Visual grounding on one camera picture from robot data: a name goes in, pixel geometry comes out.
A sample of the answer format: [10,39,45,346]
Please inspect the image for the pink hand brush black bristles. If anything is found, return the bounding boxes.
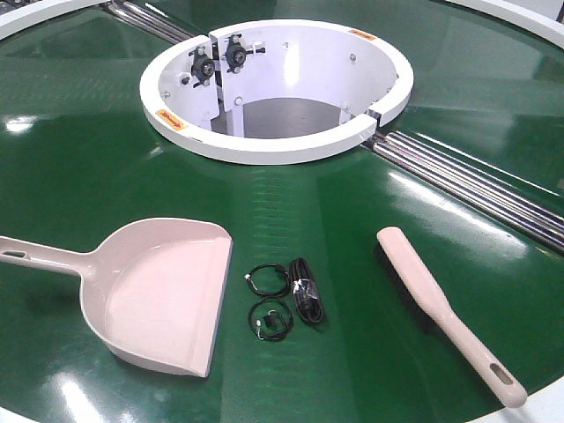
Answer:
[375,226,528,408]

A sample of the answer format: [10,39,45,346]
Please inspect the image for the white central conveyor ring housing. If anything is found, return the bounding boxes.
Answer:
[139,19,414,165]

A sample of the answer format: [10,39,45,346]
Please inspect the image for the black wire loop with connector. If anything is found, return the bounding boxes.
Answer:
[248,298,294,341]

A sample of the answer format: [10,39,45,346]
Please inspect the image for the pink plastic dustpan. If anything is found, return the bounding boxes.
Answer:
[1,218,233,378]

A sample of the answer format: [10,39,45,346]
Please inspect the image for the thin black wire loop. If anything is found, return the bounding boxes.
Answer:
[244,263,291,296]

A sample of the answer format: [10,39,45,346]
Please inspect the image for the chrome rollers right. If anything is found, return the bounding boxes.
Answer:
[362,131,563,254]

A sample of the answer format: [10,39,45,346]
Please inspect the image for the black cable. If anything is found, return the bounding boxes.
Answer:
[288,257,326,326]

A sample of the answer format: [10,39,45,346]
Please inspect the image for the green conveyor belt surface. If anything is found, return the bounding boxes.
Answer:
[1,7,563,422]

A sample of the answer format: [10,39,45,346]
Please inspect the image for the white rim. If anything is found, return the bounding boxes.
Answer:
[1,0,103,40]
[449,0,563,48]

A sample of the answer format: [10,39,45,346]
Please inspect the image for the chrome rollers top left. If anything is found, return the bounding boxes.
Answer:
[101,1,195,44]

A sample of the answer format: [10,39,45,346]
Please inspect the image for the white outer rim top right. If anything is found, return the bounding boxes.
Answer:
[449,0,563,48]

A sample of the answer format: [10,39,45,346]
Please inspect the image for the left black bearing mount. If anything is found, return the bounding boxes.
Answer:
[189,46,215,88]

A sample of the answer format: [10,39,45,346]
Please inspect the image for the black bearing mount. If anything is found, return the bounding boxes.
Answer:
[223,34,266,73]
[189,46,215,88]

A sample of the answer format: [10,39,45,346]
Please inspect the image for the right black bearing mount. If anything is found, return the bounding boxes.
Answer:
[223,34,266,73]

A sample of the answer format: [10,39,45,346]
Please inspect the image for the chrome rollers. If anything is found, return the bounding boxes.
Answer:
[101,1,195,44]
[362,131,563,254]

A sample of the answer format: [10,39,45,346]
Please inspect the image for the white outer rim top left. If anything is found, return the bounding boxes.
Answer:
[1,0,103,40]

